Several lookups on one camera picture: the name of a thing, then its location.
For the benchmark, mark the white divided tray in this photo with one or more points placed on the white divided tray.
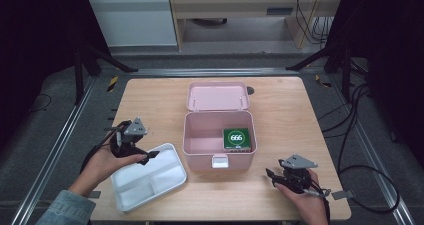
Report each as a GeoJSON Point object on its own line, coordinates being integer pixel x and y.
{"type": "Point", "coordinates": [156, 178]}

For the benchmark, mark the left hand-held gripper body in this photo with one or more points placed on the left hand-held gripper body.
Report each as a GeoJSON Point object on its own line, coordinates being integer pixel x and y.
{"type": "Point", "coordinates": [131, 131]}

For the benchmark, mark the light wooden desk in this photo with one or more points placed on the light wooden desk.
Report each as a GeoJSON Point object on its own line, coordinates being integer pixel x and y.
{"type": "Point", "coordinates": [233, 3]}

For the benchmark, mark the person's left hand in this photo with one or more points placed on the person's left hand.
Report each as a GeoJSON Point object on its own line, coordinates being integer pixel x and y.
{"type": "Point", "coordinates": [103, 166]}

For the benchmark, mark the white cabinet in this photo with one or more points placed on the white cabinet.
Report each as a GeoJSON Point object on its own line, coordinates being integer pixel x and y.
{"type": "Point", "coordinates": [133, 20]}

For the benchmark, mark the yellow black striped tape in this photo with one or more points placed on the yellow black striped tape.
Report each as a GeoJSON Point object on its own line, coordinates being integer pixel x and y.
{"type": "Point", "coordinates": [112, 83]}
{"type": "Point", "coordinates": [322, 81]}

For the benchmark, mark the black tripod stand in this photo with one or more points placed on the black tripod stand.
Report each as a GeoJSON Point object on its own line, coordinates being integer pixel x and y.
{"type": "Point", "coordinates": [83, 68]}
{"type": "Point", "coordinates": [340, 61]}

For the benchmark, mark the aluminium floor rail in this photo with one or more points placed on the aluminium floor rail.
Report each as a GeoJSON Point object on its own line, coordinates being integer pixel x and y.
{"type": "Point", "coordinates": [213, 72]}
{"type": "Point", "coordinates": [376, 165]}
{"type": "Point", "coordinates": [50, 161]}

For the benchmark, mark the dark round table grommet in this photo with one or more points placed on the dark round table grommet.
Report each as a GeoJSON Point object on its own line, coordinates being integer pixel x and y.
{"type": "Point", "coordinates": [250, 90]}

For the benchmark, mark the green square box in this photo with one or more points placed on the green square box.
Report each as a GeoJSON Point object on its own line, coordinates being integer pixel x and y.
{"type": "Point", "coordinates": [236, 139]}

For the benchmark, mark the person's right hand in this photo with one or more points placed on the person's right hand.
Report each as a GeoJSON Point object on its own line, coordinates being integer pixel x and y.
{"type": "Point", "coordinates": [308, 205]}

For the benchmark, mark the grey tape piece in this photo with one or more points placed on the grey tape piece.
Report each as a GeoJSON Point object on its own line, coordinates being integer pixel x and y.
{"type": "Point", "coordinates": [342, 194]}
{"type": "Point", "coordinates": [94, 194]}

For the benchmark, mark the pink storage box with lid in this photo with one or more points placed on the pink storage box with lid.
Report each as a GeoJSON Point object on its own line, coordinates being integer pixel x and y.
{"type": "Point", "coordinates": [203, 133]}

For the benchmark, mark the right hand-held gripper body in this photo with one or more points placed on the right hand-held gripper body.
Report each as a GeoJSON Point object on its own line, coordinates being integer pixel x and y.
{"type": "Point", "coordinates": [296, 175]}

